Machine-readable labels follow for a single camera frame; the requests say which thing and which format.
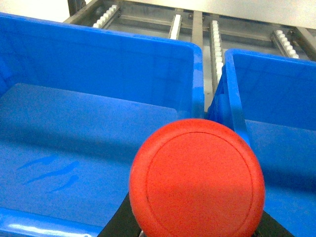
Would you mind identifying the red mushroom push button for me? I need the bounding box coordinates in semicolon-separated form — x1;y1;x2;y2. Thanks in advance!
129;119;265;237

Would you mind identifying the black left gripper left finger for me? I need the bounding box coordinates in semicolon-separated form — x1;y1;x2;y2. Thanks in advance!
98;194;141;237

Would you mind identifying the large blue plastic crate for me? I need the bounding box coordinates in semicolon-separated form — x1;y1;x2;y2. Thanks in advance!
0;13;204;237

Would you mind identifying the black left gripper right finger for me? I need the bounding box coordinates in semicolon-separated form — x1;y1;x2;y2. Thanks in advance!
256;211;294;237

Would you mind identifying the steel roller rack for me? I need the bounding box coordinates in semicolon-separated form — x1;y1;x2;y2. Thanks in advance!
66;0;316;102

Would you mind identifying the blue crate upper right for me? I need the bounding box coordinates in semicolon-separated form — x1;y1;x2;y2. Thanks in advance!
207;49;316;237

